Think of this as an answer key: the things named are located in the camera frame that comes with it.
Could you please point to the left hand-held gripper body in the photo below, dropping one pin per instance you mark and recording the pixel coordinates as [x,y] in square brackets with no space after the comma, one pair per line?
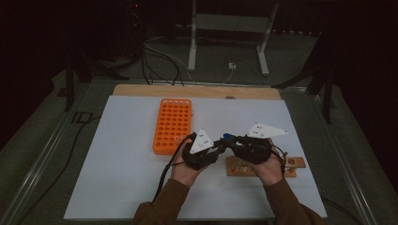
[200,146]

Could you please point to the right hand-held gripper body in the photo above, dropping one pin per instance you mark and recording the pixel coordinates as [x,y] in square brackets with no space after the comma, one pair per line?
[255,150]

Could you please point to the blue-capped clear tube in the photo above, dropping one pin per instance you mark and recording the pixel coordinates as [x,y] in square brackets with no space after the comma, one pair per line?
[227,136]

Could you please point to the wooden tube rack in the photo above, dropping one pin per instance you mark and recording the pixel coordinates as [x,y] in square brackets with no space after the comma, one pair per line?
[237,170]

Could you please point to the orange plastic tube rack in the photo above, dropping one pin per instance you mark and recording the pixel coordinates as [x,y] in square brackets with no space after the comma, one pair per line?
[172,118]

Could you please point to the person's right hand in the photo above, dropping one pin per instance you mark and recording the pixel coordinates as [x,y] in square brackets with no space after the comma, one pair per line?
[269,173]

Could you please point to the person's left hand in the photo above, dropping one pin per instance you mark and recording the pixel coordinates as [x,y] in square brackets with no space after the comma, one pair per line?
[184,175]

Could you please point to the white table mat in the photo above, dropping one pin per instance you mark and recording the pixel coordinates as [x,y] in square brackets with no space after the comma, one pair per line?
[125,172]

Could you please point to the black tripod stand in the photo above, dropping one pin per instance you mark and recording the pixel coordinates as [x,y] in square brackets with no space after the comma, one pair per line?
[327,93]
[69,84]

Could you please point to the grey metal stand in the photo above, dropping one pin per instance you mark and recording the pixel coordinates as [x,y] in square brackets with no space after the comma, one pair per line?
[191,47]

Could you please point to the black equipment rack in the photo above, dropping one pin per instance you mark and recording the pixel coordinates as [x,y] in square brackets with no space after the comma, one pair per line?
[134,31]

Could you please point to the metal frame rail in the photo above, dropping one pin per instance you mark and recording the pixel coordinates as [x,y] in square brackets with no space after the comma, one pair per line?
[203,83]
[37,168]
[344,168]

